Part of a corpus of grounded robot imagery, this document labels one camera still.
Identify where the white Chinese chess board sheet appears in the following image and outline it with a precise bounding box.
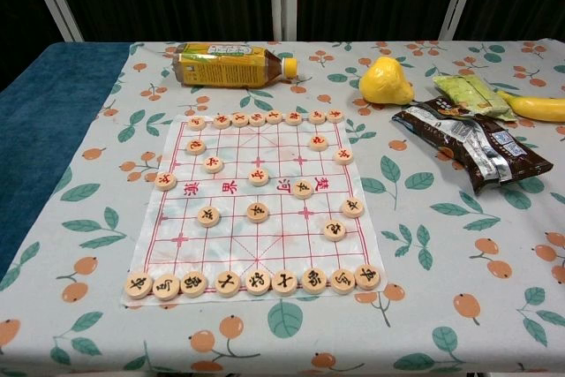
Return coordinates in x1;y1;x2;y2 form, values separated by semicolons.
119;112;388;310

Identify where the yellow label tea bottle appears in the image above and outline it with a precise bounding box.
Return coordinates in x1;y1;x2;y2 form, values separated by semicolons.
170;42;299;89

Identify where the blue table cover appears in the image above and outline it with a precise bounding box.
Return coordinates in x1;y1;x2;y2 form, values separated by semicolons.
0;42;133;283

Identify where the floral fruit print tablecloth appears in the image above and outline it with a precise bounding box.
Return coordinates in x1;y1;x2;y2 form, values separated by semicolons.
0;40;565;377

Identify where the yellow banana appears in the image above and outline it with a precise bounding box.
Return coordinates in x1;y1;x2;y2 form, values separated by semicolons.
497;89;565;124

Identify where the wooden chess piece black character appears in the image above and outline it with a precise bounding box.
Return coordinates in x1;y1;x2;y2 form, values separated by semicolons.
151;274;182;302
271;269;299;298
322;218;348;243
124;271;154;300
245;201;271;224
341;197;365;220
214;269;243;298
197;206;222;229
353;263;381;291
245;268;273;297
179;270;208;298
300;268;329;295
329;268;358;296

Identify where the green snack packet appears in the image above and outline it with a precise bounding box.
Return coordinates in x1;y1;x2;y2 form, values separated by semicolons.
432;74;517;123

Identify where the brown snack packet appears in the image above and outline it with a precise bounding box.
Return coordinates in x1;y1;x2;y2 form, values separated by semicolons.
391;96;554;195

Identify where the yellow pear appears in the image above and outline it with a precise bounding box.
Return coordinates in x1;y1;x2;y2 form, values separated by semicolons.
358;57;415;108

